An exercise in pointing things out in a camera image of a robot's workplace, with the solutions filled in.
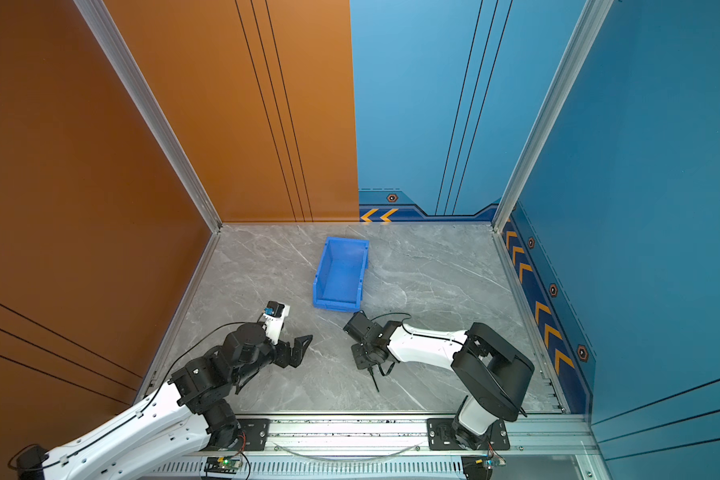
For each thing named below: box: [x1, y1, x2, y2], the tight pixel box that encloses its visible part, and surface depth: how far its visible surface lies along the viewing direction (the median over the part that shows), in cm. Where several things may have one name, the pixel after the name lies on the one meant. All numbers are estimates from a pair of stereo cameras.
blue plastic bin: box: [313, 236, 370, 313], surface depth 108 cm
